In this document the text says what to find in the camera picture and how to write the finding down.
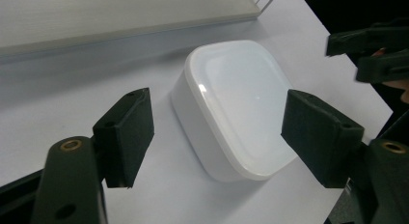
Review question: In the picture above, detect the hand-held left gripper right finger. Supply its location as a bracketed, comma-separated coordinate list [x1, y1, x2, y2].
[281, 88, 367, 189]

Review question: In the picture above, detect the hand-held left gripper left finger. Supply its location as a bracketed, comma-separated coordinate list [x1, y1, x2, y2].
[92, 87, 155, 189]

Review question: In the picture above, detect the white square lidded container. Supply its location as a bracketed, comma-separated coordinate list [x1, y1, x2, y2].
[170, 40, 299, 183]

